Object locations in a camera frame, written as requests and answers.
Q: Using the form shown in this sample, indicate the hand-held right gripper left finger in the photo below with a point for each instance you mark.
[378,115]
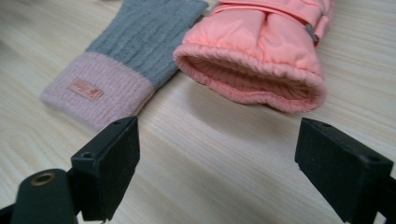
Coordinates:
[107,174]

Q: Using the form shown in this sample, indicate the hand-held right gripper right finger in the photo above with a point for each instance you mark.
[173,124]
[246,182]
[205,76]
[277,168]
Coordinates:
[339,174]

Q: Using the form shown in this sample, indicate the grey and pink knit glove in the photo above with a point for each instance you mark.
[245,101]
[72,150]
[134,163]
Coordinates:
[137,53]

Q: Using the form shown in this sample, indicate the pink padded ski glove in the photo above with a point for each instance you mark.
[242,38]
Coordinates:
[264,43]

